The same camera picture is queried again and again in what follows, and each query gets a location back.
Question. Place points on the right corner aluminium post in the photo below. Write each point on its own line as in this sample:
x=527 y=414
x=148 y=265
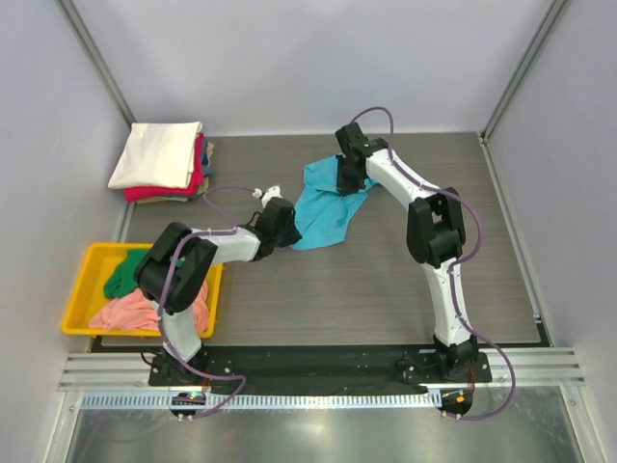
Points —
x=540 y=37

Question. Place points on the corner aluminium post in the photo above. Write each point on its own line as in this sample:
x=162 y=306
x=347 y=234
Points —
x=540 y=37
x=85 y=39

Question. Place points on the left corner aluminium post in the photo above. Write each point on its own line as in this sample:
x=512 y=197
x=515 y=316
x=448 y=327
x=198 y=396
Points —
x=85 y=39

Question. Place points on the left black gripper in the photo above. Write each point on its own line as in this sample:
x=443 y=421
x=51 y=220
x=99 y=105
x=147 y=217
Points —
x=287 y=231

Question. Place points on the aluminium rail frame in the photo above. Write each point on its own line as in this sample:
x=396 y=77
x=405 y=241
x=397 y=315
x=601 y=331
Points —
x=544 y=366

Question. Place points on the pink t shirt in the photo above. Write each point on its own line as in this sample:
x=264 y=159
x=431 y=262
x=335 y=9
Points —
x=134 y=312

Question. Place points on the folded blue t shirt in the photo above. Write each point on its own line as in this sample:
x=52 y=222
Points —
x=207 y=153

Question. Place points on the folded tan t shirt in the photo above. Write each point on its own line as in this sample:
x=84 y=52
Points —
x=207 y=183

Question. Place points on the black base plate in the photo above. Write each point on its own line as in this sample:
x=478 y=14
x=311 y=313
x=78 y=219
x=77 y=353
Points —
x=317 y=370

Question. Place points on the folded white t shirt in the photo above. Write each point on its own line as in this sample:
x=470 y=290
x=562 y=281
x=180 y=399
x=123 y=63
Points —
x=158 y=155

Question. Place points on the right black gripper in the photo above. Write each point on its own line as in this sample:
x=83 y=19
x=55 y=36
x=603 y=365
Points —
x=349 y=178

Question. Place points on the slotted cable duct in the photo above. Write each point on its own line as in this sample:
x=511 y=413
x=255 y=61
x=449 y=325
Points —
x=195 y=402

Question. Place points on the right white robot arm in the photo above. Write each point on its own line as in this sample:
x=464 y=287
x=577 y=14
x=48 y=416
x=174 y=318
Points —
x=435 y=238

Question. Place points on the folded red t shirt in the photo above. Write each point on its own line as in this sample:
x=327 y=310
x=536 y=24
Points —
x=147 y=193

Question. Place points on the cyan t shirt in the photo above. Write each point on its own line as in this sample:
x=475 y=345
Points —
x=322 y=214

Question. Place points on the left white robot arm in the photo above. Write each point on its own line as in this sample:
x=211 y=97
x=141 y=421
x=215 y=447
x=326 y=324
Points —
x=176 y=265

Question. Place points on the green t shirt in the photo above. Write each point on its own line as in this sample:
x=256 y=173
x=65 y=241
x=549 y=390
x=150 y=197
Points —
x=122 y=281

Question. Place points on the yellow plastic tray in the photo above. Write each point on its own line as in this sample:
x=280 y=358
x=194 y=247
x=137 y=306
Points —
x=88 y=298

